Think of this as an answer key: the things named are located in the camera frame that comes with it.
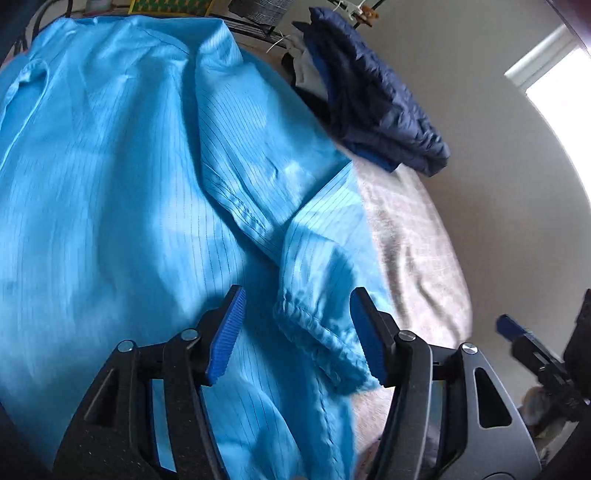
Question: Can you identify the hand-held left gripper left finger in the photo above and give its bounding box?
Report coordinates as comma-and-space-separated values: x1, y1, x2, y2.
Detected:
53, 285, 247, 480

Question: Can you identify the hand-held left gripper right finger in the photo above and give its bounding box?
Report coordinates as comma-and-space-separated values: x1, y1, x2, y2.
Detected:
349, 286, 541, 480

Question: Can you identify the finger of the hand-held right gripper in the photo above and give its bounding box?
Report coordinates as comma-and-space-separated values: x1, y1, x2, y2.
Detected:
495, 314, 561, 374

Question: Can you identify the light blue striped jacket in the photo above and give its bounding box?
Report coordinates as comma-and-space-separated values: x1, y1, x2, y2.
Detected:
0, 17, 393, 480

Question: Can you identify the beige checkered blanket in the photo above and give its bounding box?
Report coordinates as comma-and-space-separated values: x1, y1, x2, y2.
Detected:
240, 32, 474, 480

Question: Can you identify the dark blue folded garment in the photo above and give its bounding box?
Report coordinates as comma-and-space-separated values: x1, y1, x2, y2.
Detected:
351, 138, 402, 174

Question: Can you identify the window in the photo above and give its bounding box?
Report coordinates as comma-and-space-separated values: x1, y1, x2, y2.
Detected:
505, 23, 591, 158

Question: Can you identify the navy puffer jacket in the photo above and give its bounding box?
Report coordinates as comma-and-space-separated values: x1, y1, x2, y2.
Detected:
307, 7, 451, 177

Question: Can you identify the grey plaid coat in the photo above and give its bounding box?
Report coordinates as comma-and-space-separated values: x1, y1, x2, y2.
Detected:
228, 0, 289, 23

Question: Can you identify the yellow green patterned box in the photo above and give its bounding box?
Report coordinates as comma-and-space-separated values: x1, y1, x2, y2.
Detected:
129, 0, 215, 16

